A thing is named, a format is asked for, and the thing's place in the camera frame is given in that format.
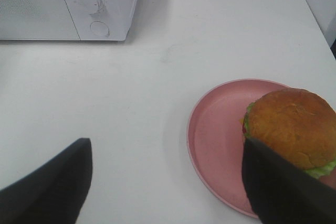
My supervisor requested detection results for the round door release button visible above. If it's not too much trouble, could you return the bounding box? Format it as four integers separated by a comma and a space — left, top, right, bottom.
90, 21, 109, 37

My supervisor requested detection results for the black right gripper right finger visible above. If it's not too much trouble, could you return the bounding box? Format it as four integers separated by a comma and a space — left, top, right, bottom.
241, 138, 335, 223

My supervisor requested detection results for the white timer knob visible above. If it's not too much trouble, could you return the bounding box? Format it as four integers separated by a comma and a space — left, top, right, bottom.
77, 0, 104, 14

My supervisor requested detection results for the white microwave door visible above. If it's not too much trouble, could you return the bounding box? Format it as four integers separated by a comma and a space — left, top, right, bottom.
1, 0, 79, 40

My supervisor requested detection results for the pink round plate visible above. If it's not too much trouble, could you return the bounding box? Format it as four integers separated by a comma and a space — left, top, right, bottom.
187, 79, 335, 217

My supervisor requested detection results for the toy burger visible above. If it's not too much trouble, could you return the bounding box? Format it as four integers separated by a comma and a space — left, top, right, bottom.
241, 88, 335, 179

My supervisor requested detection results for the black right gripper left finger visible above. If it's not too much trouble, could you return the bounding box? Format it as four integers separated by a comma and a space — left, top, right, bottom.
1, 138, 92, 223

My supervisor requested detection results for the white microwave oven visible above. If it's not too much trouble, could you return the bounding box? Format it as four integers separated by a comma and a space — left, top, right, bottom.
0, 0, 143, 42

